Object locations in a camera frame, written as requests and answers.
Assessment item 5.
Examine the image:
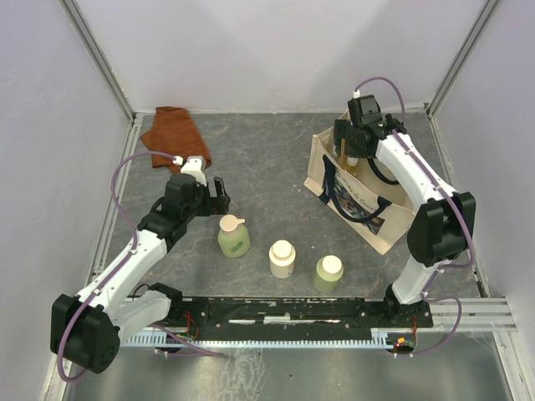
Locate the green bottle with white cap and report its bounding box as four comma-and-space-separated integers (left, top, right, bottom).
313, 255, 344, 292

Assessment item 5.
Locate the purple cable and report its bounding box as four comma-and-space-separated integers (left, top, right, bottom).
353, 76, 476, 356
56, 151, 181, 383

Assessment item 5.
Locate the beige canvas tote bag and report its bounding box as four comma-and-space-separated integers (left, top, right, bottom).
304, 126, 415, 255

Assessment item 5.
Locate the clear amber liquid bottle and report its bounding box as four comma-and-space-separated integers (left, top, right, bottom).
339, 155, 359, 176

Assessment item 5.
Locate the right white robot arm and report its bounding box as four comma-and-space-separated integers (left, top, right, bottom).
334, 93, 476, 327

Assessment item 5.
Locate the brown folded towel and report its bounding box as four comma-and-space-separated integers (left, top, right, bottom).
141, 106, 211, 169

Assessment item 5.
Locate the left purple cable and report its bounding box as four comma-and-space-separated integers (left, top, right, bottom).
56, 151, 181, 383

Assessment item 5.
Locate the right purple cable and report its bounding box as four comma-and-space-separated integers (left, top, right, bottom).
353, 76, 476, 356

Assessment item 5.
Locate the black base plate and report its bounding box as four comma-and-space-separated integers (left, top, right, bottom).
157, 297, 433, 340

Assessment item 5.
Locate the blue toothed cable duct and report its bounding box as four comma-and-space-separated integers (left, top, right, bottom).
122, 328, 407, 350

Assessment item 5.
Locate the green pump bottle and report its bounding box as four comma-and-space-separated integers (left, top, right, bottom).
217, 214, 250, 258

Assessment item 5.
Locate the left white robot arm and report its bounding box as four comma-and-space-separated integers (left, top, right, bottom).
50, 174, 231, 373

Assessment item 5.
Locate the aluminium frame rail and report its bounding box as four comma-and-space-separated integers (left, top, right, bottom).
58, 0, 137, 120

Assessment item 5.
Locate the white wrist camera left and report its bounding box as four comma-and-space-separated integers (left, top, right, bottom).
179, 155, 207, 186

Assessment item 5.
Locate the cream bottle with cap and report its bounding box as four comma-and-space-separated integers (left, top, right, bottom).
268, 240, 296, 279

